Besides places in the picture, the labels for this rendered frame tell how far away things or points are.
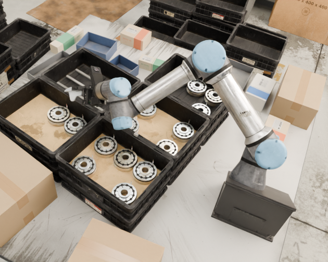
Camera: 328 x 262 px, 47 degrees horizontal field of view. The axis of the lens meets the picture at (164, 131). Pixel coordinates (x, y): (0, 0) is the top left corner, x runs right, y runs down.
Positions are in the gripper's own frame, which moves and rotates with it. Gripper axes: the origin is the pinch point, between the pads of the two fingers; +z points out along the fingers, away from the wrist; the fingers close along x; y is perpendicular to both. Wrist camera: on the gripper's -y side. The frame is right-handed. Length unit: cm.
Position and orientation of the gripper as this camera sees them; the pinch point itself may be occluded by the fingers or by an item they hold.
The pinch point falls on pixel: (80, 91)
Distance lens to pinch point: 171.4
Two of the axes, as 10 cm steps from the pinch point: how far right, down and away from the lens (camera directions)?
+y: -0.3, 10.0, -0.6
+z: -6.2, 0.3, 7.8
